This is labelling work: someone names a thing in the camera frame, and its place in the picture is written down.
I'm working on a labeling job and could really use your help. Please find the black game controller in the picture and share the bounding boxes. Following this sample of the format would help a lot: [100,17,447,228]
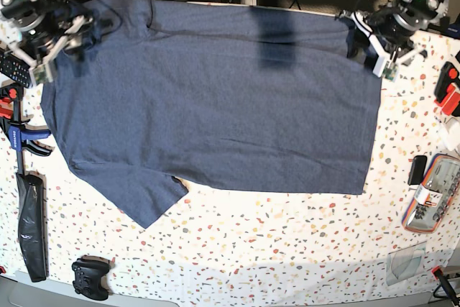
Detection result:
[71,258,110,301]

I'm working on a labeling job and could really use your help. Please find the transparent pencil case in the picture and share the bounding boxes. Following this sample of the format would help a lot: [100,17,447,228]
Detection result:
[402,154,459,234]

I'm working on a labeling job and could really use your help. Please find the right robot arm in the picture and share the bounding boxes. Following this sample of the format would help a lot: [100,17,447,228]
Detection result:
[1,0,94,88]

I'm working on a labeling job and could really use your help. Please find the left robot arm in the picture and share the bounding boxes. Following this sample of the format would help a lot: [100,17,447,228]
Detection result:
[336,0,449,81]

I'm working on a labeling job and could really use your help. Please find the blue bar clamp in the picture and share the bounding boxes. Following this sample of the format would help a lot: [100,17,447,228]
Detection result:
[1,83,52,175]

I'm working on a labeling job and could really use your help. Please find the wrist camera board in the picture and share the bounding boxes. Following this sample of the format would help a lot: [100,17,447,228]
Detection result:
[29,64,54,86]
[382,61,399,82]

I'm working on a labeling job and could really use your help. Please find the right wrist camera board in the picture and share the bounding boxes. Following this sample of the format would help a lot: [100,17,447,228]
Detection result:
[29,64,54,86]

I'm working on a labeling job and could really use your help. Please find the small black box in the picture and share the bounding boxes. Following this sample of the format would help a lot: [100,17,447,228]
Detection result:
[408,155,428,185]

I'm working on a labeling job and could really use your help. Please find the black remote control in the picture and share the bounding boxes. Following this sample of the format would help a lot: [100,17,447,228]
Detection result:
[0,49,32,88]

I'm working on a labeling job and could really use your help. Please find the blue T-shirt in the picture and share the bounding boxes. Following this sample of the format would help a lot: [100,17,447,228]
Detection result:
[41,0,381,228]

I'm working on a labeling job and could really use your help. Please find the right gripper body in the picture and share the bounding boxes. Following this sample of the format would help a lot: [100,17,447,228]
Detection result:
[5,15,93,78]

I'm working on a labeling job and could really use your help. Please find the white adapter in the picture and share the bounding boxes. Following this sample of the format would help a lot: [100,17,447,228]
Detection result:
[437,117,460,152]

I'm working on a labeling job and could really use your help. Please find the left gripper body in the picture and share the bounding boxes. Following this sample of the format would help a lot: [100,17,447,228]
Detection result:
[336,10,427,79]

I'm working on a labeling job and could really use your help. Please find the red and black tool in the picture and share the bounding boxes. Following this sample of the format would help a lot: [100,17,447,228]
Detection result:
[434,62,459,117]

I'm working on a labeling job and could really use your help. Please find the black plastic bag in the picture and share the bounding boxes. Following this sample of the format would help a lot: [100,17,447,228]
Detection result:
[16,173,47,283]

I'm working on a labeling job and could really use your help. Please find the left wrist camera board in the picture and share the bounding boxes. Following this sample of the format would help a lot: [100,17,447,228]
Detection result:
[382,61,399,82]

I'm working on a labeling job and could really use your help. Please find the clear plastic sleeve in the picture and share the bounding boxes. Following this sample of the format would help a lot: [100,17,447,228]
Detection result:
[385,242,426,286]

